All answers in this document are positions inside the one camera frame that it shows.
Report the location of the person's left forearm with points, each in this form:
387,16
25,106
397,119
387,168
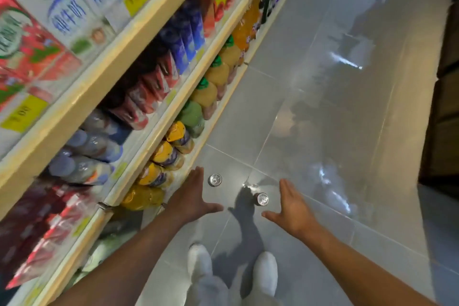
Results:
125,266

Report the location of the row of red snack packets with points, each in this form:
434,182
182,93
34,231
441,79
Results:
43,230

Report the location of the yellow price tag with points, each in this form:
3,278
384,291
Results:
23,114
135,0

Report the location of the row of orange soda bottles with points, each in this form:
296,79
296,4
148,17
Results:
244,29

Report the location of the person's left hand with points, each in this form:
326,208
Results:
188,200

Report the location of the wooden shelving unit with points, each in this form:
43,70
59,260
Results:
107,62

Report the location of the row of blue-label bottles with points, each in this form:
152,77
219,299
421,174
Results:
179,40

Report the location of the row of white milk cartons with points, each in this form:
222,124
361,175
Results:
68,11

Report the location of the silver drink can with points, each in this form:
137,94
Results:
215,180

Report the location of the row of red juice cartons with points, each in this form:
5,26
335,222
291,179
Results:
21,44

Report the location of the light grey trousers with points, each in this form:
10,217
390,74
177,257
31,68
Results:
209,293

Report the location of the yellow juice bottle green cap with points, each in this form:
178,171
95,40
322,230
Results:
230,54
217,74
205,96

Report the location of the row of clear water bottles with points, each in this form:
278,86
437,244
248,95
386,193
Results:
86,166

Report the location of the red drink can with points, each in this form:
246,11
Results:
261,199

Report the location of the juice bottle with orange cap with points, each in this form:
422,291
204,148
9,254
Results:
165,155
177,135
152,175

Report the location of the dark wooden cabinet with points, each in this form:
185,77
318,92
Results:
444,119

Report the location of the white left shoe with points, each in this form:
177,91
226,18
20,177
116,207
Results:
199,262

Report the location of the person's right forearm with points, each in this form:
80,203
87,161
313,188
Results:
358,273

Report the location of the person's right hand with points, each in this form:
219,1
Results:
294,214

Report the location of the row of pale green packages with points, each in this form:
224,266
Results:
107,244

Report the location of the white right shoe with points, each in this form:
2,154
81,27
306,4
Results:
266,271

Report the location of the person's left thumb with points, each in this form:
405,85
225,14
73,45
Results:
213,207

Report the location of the person's right thumb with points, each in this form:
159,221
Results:
271,215

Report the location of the row of red-label bottles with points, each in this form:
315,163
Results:
143,97

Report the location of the white shoe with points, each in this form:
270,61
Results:
199,262
266,271

